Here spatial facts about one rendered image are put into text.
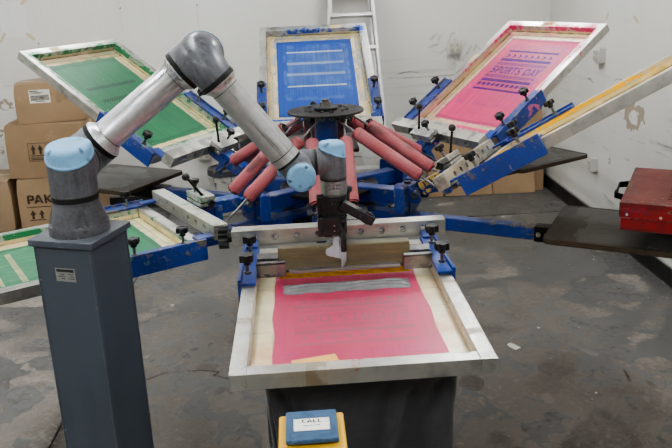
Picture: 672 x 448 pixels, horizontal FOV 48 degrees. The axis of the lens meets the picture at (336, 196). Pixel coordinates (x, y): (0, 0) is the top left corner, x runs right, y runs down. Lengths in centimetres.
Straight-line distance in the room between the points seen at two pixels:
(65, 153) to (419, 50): 464
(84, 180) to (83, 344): 43
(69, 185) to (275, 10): 439
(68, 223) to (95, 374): 41
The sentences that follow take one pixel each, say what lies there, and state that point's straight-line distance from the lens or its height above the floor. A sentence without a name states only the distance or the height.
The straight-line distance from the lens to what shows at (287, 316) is 198.
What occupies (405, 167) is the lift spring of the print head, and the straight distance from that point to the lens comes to 274.
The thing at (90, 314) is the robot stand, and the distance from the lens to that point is 201.
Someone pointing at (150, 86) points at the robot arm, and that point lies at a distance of 203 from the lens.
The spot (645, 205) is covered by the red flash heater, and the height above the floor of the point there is 110.
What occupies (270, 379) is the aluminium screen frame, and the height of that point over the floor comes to 97.
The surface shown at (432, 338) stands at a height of 95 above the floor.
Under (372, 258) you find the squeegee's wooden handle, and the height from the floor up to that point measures 101.
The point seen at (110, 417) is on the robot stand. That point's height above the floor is 71.
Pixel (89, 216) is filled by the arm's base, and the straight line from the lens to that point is 197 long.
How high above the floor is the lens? 179
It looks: 16 degrees down
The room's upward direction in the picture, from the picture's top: 2 degrees counter-clockwise
